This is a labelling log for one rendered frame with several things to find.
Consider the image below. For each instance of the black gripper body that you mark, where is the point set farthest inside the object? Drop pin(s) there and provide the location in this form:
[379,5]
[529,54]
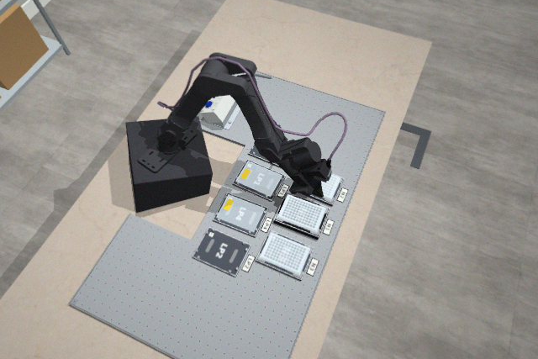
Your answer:
[307,190]

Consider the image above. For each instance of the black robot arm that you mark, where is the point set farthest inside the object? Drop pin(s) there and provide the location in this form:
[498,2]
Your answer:
[216,79]

